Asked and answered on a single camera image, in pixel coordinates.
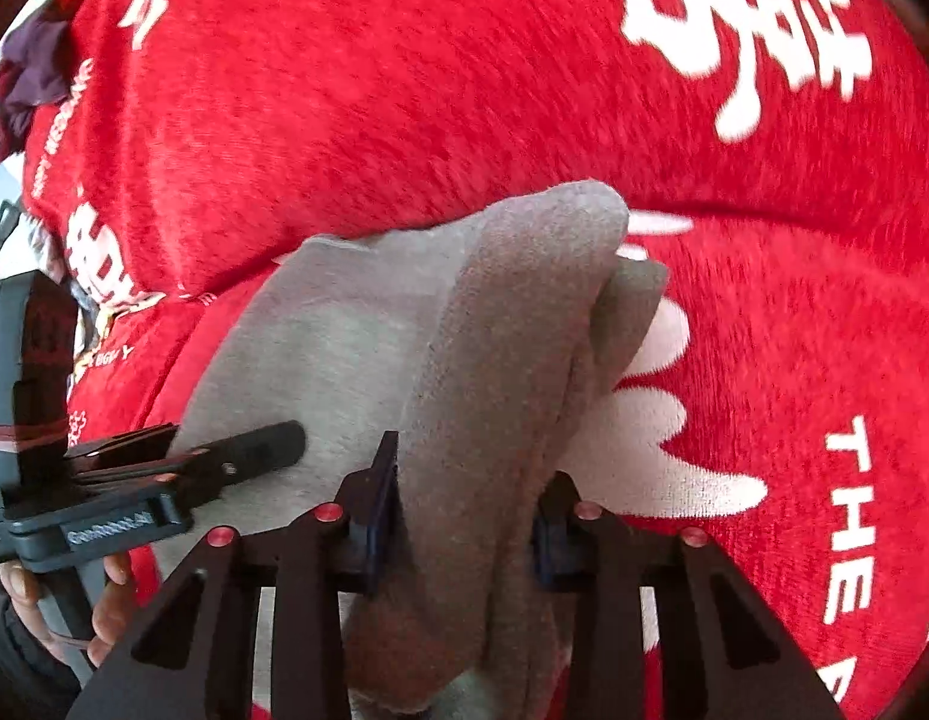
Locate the red blanket with white print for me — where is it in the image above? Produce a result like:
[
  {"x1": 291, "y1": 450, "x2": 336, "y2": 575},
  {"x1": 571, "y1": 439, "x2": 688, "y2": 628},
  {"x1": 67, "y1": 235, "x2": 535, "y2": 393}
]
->
[{"x1": 0, "y1": 0, "x2": 929, "y2": 720}]

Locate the black strap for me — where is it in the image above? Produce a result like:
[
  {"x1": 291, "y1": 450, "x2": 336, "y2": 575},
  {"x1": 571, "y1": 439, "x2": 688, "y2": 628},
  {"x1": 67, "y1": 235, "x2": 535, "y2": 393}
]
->
[{"x1": 0, "y1": 199, "x2": 25, "y2": 265}]

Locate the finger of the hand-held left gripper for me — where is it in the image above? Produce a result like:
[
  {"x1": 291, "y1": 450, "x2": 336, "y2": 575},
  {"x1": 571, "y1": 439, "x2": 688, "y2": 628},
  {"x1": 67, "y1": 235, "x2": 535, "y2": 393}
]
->
[
  {"x1": 63, "y1": 422, "x2": 182, "y2": 470},
  {"x1": 73, "y1": 420, "x2": 308, "y2": 500}
]

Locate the grey small garment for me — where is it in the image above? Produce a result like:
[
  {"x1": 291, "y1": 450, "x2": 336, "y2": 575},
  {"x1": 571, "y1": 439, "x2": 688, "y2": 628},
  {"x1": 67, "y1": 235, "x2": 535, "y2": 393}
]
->
[{"x1": 153, "y1": 180, "x2": 670, "y2": 720}]

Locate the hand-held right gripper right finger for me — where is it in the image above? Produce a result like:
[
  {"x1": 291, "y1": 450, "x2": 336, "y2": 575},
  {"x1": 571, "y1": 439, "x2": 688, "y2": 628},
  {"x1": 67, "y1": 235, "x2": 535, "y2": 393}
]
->
[{"x1": 531, "y1": 471, "x2": 844, "y2": 720}]

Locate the person's left hand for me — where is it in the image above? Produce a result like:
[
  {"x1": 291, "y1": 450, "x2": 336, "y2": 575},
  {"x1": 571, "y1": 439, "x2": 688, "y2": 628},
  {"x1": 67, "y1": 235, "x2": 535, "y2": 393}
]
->
[{"x1": 0, "y1": 553, "x2": 137, "y2": 670}]

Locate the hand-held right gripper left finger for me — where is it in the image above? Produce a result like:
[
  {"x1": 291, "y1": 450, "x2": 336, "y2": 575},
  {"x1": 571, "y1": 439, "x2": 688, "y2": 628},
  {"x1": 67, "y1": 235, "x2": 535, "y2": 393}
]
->
[{"x1": 65, "y1": 431, "x2": 400, "y2": 720}]

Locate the person's left forearm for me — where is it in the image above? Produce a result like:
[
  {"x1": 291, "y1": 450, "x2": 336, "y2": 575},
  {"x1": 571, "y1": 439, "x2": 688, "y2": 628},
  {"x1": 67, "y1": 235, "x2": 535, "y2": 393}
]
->
[{"x1": 0, "y1": 581, "x2": 86, "y2": 720}]

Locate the dark purple cloth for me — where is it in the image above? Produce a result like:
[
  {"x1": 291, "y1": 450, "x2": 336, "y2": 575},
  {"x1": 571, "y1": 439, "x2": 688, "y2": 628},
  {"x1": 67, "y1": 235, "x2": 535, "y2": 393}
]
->
[{"x1": 0, "y1": 15, "x2": 77, "y2": 158}]

